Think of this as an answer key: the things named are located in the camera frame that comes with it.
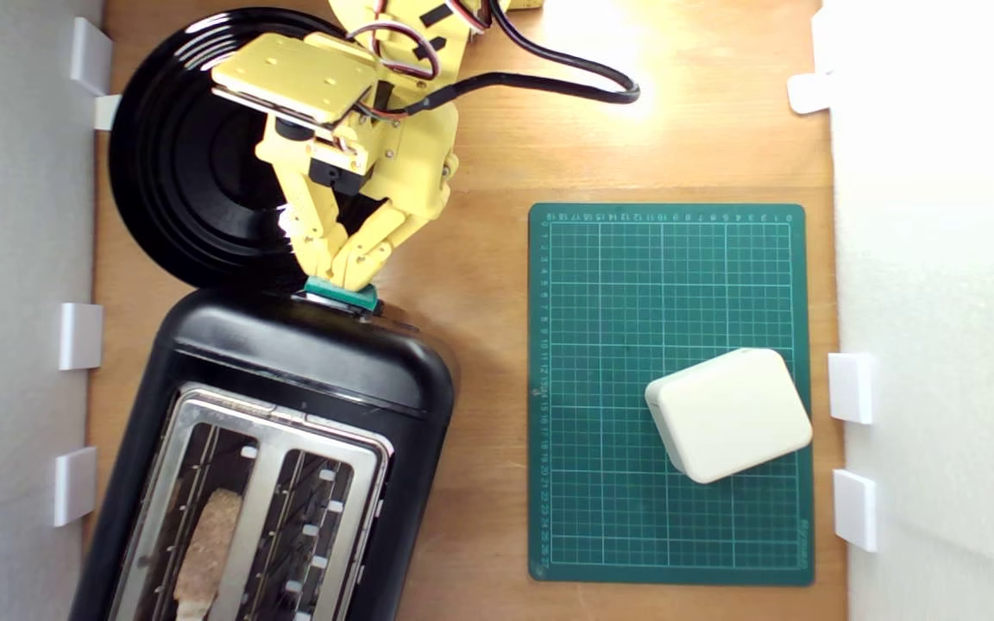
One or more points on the green cutting mat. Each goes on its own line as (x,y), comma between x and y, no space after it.
(635,293)

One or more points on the yellow wrist camera housing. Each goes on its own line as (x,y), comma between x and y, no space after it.
(294,79)

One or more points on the green toaster lever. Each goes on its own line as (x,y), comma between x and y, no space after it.
(346,297)

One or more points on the white block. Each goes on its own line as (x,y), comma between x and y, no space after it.
(730,414)

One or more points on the black plate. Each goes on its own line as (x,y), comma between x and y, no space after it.
(169,172)

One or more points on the white wall clip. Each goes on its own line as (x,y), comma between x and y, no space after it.
(80,336)
(106,112)
(809,92)
(851,388)
(74,486)
(855,511)
(90,53)

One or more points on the brown bread slice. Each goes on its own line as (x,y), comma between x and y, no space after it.
(208,543)

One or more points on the black two-slot toaster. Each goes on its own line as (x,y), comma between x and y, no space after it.
(307,362)

